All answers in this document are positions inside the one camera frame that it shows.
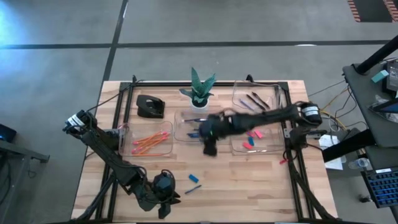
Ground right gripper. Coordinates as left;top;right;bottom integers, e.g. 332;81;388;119
198;113;233;157

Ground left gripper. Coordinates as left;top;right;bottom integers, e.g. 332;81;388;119
136;170;182;220

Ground grey purple pen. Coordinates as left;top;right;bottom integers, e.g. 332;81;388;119
238;98;255;111

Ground clear plastic bin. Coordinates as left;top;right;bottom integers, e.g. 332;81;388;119
118;120;174;157
229;124;286;156
231;80;283;114
173;108;233;144

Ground black gripper rest block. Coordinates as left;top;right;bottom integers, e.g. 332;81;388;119
136;94;166;119

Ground green plant in white pot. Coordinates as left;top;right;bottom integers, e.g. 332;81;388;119
178;66;216;113

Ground white paper sheet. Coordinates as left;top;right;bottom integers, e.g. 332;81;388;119
325;157;344;171
318;134;343;147

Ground black desk leg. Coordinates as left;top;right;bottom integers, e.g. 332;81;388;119
322;129;377;163

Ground clear plastic bottle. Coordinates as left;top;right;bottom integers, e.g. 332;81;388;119
348;157;370;170

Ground dark grey side desk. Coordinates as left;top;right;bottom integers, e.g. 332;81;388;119
341;60;398;170

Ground dark grey metal stand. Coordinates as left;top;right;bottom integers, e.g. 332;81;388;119
0;138;50;224

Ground black keyboard with blue keys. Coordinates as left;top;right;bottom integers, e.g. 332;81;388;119
361;167;398;209

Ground black device with blue light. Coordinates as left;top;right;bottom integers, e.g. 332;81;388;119
0;123;17;144

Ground tablet with blue screen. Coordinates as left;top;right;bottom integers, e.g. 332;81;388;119
368;98;398;114

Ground small teal box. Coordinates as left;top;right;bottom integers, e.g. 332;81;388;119
371;69;390;83

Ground black slanted pole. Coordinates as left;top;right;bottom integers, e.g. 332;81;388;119
354;35;398;75

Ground black electronic device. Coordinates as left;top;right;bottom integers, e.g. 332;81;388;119
381;58;398;94

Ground dark mat with striped edges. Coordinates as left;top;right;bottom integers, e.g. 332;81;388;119
347;0;398;23

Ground black aluminium table frame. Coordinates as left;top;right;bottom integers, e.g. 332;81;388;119
70;81;340;224

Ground yellow cable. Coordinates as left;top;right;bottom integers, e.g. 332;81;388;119
315;86;349;131

